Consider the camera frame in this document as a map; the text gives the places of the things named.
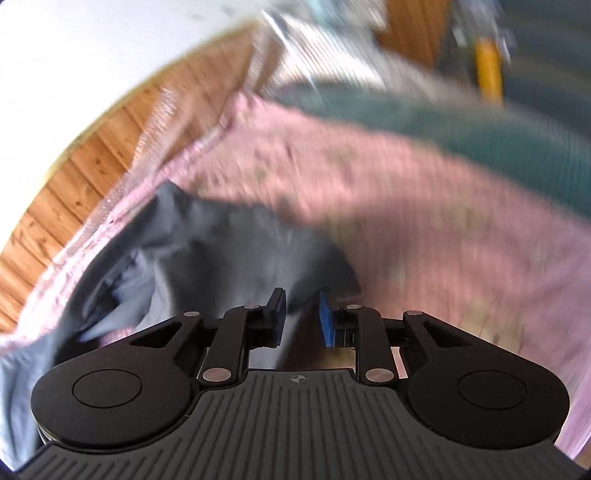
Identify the wooden panelling with gold trim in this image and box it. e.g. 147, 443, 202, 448
0, 25, 282, 333

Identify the yellow cylindrical container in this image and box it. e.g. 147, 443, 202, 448
475, 39, 504, 104

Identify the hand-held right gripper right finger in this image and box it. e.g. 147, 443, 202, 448
318, 288, 463, 387

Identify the cluttered storage shelf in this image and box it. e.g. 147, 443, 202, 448
450, 0, 591, 107

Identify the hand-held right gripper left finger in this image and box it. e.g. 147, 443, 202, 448
129, 287, 288, 385

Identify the pink bear printed blanket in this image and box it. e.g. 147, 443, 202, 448
0, 90, 591, 457

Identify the grey garment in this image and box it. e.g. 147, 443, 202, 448
0, 181, 362, 467

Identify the clear bubble wrap sheet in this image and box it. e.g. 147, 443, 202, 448
41, 9, 481, 287

